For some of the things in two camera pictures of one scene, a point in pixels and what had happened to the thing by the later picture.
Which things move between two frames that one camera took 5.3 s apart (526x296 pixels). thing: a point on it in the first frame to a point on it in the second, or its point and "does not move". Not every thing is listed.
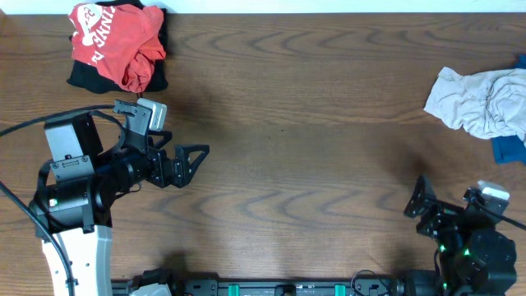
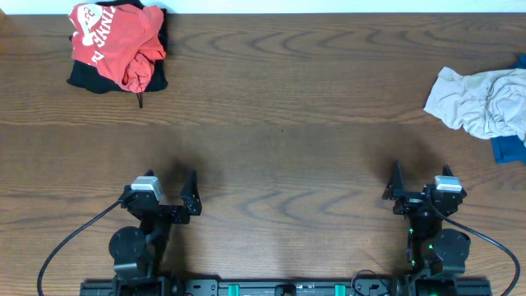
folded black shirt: (92, 78) does not move
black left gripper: (177, 175) to (191, 202)
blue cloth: (509, 150) does not move
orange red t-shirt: (124, 41) does not move
